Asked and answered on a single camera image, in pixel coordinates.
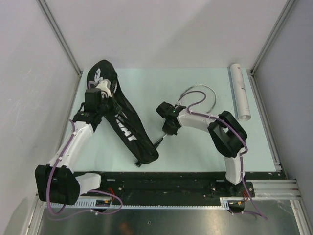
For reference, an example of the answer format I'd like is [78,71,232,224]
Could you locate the black Crossway racket bag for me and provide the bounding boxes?
[87,59,159,164]

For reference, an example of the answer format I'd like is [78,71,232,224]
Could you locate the white shuttlecock tube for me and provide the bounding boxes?
[229,63,251,121]

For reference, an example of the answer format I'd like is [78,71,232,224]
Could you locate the black white badminton racket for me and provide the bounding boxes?
[154,84,217,148]

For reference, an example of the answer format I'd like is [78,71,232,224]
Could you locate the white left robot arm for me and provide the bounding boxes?
[35,88,112,205]

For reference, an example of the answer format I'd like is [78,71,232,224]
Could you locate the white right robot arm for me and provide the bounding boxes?
[156,102,248,196]

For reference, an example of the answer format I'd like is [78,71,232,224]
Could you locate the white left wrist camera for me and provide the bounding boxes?
[96,79,117,98]

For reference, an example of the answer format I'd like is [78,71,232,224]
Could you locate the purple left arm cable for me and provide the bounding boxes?
[46,82,124,217]

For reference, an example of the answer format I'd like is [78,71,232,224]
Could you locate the left aluminium frame post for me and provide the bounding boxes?
[36,0,82,76]

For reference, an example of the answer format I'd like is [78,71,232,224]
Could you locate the aluminium frame post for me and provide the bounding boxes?
[36,0,82,76]
[250,0,298,74]

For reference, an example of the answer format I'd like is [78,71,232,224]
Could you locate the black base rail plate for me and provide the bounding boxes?
[73,171,287,206]

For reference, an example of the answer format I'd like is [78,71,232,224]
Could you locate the white slotted cable duct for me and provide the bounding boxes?
[72,197,229,210]

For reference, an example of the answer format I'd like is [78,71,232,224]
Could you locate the aluminium frame rail right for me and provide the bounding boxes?
[247,70,313,235]

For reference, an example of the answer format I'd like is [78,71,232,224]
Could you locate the right aluminium frame post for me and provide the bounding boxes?
[250,0,298,74]

